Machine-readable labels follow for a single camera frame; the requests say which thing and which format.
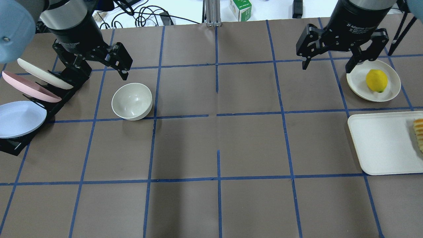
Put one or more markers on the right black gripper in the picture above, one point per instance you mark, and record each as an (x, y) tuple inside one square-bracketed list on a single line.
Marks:
[(354, 20)]

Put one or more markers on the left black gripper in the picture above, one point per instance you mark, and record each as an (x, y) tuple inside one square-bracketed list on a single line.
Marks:
[(76, 35)]

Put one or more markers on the white ceramic bowl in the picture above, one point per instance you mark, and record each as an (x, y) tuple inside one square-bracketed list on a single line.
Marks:
[(132, 101)]

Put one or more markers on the yellow lemon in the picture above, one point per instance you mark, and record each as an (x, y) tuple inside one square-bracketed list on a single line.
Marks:
[(376, 80)]

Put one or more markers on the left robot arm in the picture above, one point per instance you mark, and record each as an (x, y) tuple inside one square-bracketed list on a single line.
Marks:
[(18, 20)]

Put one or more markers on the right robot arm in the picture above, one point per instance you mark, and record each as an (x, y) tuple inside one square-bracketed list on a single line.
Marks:
[(353, 27)]

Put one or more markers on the cream round plate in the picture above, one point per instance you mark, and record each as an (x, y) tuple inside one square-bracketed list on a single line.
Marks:
[(357, 83)]

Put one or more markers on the cream plate in rack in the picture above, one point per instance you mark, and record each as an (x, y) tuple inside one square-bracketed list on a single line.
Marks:
[(43, 75)]

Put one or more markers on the black power adapter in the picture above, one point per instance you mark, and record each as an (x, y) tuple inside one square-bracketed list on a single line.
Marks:
[(297, 9)]

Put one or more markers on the pink plate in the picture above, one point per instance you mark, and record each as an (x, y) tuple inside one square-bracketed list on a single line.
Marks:
[(29, 87)]

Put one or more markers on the light blue plate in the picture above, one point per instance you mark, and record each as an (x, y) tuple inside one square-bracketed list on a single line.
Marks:
[(19, 118)]

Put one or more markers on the green white carton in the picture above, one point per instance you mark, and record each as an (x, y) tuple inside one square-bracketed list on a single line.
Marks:
[(242, 9)]

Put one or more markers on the sliced yellow bread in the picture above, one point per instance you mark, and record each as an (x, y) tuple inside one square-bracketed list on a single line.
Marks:
[(418, 132)]

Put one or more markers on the white rectangular tray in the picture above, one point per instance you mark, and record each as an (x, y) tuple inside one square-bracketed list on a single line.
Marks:
[(385, 143)]

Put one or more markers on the black dish rack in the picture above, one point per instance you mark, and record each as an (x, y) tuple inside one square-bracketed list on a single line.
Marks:
[(14, 146)]

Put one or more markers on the aluminium frame post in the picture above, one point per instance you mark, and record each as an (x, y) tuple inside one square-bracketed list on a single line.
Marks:
[(211, 13)]

